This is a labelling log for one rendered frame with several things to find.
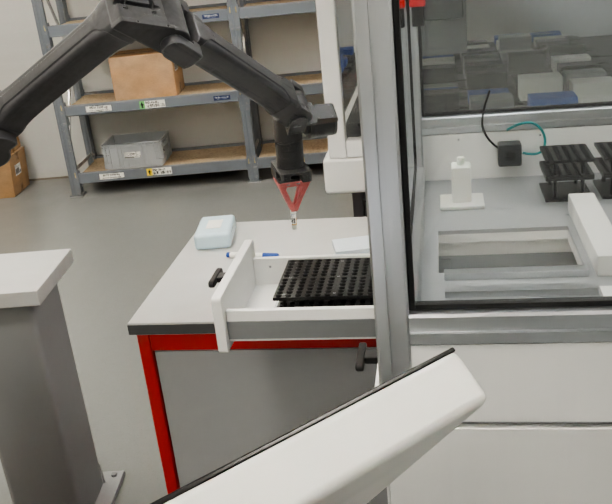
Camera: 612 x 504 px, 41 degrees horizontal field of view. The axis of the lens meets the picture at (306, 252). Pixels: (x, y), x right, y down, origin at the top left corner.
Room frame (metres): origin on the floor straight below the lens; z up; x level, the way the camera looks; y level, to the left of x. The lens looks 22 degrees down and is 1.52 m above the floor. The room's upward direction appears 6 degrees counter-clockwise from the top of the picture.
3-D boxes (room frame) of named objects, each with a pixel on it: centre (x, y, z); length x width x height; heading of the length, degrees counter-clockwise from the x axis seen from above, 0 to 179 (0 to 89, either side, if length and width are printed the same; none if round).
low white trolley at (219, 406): (1.86, 0.06, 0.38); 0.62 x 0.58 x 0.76; 169
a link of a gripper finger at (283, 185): (1.65, 0.02, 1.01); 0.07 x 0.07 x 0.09; 12
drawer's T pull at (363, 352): (1.09, -0.08, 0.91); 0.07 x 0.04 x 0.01; 169
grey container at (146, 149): (5.42, 1.05, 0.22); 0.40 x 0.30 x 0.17; 86
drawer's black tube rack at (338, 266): (1.42, -0.06, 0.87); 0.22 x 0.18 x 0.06; 79
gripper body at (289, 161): (1.64, 0.01, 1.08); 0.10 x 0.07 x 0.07; 12
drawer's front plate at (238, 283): (1.45, 0.14, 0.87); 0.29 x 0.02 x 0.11; 169
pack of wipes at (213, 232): (2.07, 0.23, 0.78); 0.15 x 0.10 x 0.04; 176
